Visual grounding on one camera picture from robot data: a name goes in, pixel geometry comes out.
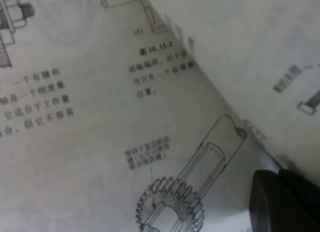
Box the illustrated technical book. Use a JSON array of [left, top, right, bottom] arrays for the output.
[[0, 0, 320, 232]]

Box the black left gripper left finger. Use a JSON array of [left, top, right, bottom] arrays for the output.
[[249, 169, 314, 232]]

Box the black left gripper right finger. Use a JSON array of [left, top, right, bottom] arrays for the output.
[[278, 168, 320, 232]]

